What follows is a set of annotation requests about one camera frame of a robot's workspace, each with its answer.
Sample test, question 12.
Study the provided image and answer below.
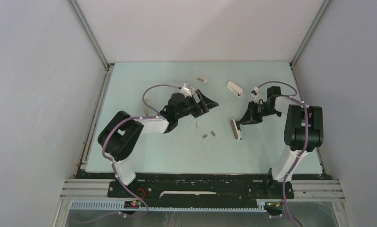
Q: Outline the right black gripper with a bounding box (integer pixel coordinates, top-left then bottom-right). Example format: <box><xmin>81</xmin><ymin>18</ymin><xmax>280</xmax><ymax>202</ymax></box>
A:
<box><xmin>239</xmin><ymin>100</ymin><xmax>281</xmax><ymax>125</ymax></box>

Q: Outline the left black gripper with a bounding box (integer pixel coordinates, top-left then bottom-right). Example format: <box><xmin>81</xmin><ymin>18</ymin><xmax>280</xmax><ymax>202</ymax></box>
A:
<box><xmin>176</xmin><ymin>89</ymin><xmax>218</xmax><ymax>120</ymax></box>

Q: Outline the grey white stapler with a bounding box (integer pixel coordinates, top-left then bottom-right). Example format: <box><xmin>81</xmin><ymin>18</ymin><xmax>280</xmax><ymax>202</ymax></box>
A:
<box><xmin>230</xmin><ymin>119</ymin><xmax>242</xmax><ymax>140</ymax></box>

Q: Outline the white staple box barcode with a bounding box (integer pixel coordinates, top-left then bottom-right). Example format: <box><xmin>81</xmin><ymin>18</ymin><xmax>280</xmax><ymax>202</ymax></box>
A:
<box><xmin>196</xmin><ymin>76</ymin><xmax>208</xmax><ymax>84</ymax></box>

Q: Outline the beige stapler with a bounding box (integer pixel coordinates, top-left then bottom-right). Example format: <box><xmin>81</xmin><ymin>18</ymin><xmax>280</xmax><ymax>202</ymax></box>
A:
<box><xmin>143</xmin><ymin>98</ymin><xmax>150</xmax><ymax>116</ymax></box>

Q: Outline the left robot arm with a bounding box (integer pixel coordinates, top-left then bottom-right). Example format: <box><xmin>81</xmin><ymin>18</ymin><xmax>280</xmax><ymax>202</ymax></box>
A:
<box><xmin>97</xmin><ymin>89</ymin><xmax>219</xmax><ymax>197</ymax></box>

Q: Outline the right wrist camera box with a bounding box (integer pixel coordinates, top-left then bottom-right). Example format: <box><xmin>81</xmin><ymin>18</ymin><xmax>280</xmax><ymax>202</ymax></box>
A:
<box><xmin>251</xmin><ymin>87</ymin><xmax>263</xmax><ymax>104</ymax></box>

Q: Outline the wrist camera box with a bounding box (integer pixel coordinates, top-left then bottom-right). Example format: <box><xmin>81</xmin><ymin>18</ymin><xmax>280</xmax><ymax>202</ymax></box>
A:
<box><xmin>179</xmin><ymin>82</ymin><xmax>196</xmax><ymax>97</ymax></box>
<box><xmin>251</xmin><ymin>87</ymin><xmax>263</xmax><ymax>104</ymax></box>

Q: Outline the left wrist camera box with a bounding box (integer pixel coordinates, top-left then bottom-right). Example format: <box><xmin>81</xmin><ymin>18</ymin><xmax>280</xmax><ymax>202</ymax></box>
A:
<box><xmin>179</xmin><ymin>82</ymin><xmax>196</xmax><ymax>97</ymax></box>

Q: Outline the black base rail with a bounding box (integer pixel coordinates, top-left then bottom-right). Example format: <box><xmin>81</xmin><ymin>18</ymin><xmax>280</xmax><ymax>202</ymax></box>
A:
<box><xmin>107</xmin><ymin>173</ymin><xmax>294</xmax><ymax>208</ymax></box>

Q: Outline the white cable duct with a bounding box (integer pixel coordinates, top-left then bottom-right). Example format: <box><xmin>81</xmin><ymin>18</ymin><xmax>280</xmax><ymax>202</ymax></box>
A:
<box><xmin>70</xmin><ymin>200</ymin><xmax>266</xmax><ymax>212</ymax></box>

